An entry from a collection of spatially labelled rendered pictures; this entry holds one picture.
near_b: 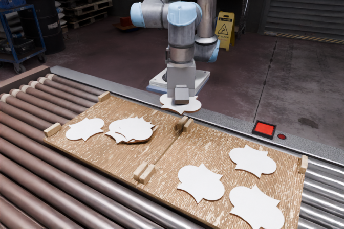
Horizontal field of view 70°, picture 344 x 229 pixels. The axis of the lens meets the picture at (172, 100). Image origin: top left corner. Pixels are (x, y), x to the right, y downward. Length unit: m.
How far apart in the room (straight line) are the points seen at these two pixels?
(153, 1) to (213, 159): 0.53
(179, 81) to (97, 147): 0.37
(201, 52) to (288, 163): 0.66
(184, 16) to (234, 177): 0.48
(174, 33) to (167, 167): 0.40
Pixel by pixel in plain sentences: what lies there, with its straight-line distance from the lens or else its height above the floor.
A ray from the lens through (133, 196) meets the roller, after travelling 0.74.
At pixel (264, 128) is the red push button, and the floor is 0.93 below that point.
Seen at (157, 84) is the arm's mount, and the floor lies 0.89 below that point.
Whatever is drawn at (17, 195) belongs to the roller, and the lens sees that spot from 0.85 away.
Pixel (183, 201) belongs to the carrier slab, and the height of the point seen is 0.94.
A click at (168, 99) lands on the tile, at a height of 1.08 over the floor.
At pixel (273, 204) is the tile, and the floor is 0.94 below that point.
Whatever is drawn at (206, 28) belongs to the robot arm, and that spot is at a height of 1.19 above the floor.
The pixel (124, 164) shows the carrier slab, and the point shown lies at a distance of 0.80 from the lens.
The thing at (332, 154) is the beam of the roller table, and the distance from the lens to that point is 1.01.
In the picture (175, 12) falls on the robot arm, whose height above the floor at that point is 1.37.
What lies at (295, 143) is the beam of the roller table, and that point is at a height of 0.92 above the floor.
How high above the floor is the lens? 1.51
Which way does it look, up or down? 32 degrees down
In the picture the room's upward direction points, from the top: straight up
